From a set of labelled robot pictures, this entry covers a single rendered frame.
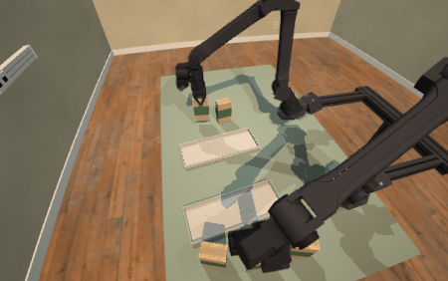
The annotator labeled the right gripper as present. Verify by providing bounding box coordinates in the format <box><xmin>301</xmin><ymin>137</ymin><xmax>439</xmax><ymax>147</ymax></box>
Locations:
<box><xmin>192</xmin><ymin>79</ymin><xmax>206</xmax><ymax>106</ymax></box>

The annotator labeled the white shallow tray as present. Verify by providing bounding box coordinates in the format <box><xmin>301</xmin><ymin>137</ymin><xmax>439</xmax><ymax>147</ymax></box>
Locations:
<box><xmin>179</xmin><ymin>128</ymin><xmax>260</xmax><ymax>169</ymax></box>

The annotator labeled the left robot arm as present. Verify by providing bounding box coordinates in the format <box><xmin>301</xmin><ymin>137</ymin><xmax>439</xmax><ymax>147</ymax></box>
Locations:
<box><xmin>228</xmin><ymin>57</ymin><xmax>448</xmax><ymax>270</ymax></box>

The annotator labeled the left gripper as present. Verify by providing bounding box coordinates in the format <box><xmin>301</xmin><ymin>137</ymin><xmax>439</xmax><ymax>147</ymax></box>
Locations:
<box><xmin>261</xmin><ymin>245</ymin><xmax>292</xmax><ymax>273</ymax></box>

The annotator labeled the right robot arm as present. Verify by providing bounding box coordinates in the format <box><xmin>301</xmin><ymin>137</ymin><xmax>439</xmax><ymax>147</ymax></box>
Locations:
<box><xmin>175</xmin><ymin>0</ymin><xmax>304</xmax><ymax>117</ymax></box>

